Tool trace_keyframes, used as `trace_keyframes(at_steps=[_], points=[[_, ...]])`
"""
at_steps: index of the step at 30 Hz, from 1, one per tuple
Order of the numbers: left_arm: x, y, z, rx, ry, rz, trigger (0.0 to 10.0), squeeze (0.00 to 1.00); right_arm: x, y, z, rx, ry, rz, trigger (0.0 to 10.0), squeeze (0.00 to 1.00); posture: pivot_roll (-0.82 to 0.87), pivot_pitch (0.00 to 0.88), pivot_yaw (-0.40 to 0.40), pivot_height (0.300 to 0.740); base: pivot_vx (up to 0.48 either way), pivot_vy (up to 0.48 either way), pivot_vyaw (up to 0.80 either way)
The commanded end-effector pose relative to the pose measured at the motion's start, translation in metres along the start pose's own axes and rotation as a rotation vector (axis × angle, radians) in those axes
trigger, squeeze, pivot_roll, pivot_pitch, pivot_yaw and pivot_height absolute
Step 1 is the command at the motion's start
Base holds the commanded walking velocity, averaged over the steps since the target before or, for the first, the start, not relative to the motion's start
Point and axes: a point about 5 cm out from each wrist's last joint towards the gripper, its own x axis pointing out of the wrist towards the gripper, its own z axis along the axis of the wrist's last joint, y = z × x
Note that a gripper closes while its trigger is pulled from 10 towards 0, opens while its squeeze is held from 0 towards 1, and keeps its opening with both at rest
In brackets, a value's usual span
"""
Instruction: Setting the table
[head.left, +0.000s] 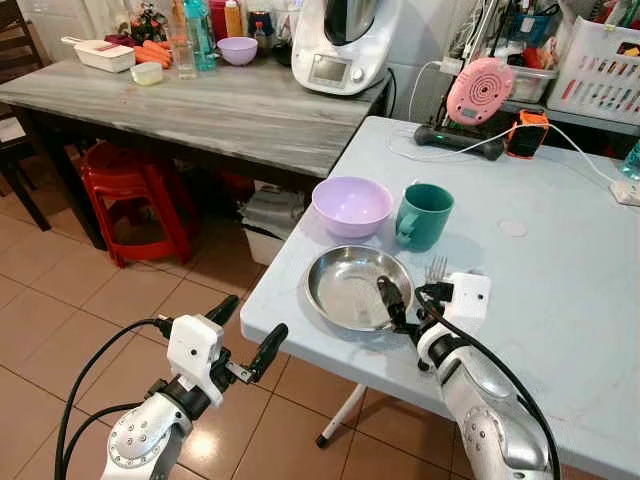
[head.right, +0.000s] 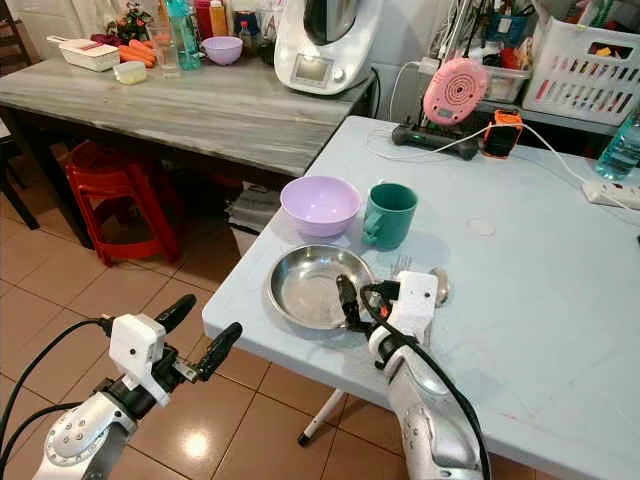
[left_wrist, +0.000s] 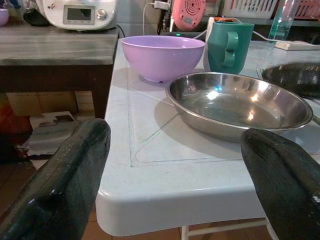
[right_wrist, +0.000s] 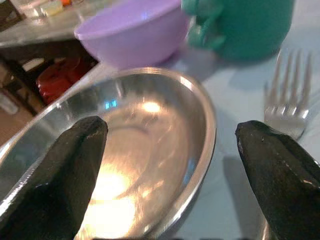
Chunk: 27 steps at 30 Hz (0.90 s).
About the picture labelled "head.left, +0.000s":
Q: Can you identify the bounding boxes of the white kitchen cooking machine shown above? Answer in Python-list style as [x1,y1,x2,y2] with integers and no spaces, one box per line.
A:
[290,0,404,98]

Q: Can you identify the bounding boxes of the black charger base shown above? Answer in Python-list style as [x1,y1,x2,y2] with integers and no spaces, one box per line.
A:
[414,121,507,162]

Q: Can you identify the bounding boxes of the steel fork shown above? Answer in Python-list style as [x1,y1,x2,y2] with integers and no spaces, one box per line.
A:
[425,255,449,287]

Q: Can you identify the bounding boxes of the round white coaster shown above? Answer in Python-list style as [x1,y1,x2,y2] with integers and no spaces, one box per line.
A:
[497,218,529,239]

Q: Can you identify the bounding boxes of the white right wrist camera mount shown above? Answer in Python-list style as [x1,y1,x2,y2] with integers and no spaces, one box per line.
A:
[440,272,492,337]

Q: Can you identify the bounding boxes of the pink round device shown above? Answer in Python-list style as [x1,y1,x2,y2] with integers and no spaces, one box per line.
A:
[446,56,517,127]

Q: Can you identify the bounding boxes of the small lilac bowl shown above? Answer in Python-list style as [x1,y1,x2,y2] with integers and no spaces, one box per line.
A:
[216,36,260,68]

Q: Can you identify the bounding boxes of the grey marble top table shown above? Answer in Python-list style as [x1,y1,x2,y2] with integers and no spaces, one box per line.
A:
[0,57,394,253]

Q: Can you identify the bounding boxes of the white rectangular food container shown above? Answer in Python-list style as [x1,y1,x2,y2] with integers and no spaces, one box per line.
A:
[61,36,137,74]

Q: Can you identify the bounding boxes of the large lilac plastic bowl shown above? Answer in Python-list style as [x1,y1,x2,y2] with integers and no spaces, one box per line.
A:
[311,176,395,241]

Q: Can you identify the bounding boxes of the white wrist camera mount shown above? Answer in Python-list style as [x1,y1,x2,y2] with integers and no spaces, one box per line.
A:
[440,272,492,337]
[165,314,227,397]

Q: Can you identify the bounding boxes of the white power strip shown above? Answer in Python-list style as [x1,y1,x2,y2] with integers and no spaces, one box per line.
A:
[609,179,640,208]

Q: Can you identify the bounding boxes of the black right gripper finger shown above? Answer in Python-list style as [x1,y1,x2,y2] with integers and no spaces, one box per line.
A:
[376,276,410,332]

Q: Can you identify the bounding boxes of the small flower plant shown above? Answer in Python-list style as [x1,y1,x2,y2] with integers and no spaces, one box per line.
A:
[124,4,172,47]

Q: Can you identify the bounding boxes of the pale blue folding table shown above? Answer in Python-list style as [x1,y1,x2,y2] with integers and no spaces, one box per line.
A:
[239,114,640,480]

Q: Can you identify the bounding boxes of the orange cased phone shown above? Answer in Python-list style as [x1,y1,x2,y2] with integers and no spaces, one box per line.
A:
[504,110,551,161]

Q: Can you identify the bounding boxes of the small pale lidded tub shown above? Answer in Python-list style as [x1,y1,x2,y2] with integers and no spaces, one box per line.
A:
[129,60,166,87]

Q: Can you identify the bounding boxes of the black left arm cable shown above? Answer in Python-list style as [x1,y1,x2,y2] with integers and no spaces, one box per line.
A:
[54,317,171,480]

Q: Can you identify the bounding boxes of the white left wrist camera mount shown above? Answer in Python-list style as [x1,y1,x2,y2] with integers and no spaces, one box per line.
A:
[165,314,227,397]

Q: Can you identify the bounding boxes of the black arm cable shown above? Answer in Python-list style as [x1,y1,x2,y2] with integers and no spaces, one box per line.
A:
[54,317,171,480]
[415,288,562,480]

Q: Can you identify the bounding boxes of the red plastic stool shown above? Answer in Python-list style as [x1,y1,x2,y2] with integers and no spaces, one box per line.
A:
[79,139,197,270]

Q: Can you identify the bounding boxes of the white cable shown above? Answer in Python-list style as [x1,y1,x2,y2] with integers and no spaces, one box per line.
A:
[388,60,626,191]

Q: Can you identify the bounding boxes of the clear plastic storage box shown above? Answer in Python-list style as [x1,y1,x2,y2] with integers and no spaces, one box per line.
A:
[505,64,559,105]

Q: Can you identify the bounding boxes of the dark wooden chair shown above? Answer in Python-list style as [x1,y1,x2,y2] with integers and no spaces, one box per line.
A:
[0,0,53,233]

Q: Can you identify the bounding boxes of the green mug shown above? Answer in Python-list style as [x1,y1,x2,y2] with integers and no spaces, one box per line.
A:
[395,182,456,252]

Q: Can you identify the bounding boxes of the orange bottle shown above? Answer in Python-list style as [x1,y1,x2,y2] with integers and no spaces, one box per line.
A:
[222,0,245,40]

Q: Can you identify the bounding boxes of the orange carrots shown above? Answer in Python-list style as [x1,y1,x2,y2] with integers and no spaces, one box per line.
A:
[132,39,174,70]

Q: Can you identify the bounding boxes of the white slotted plastic basket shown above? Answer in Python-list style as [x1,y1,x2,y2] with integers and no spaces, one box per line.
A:
[545,16,640,127]

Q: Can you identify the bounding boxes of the clear blue water bottle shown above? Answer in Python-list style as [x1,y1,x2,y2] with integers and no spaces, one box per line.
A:
[621,140,640,182]

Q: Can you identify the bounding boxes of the clear drinking glass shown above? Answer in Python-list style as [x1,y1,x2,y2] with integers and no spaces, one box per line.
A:
[169,33,199,82]

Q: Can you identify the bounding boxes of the teal plastic bottle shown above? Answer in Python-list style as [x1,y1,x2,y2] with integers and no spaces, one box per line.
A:
[183,0,218,73]

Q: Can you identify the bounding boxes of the round stainless steel plate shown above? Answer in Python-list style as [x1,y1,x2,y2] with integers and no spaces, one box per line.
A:
[305,245,415,333]

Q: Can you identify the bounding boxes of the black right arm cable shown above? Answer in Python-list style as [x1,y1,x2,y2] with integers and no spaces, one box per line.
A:
[415,288,562,480]

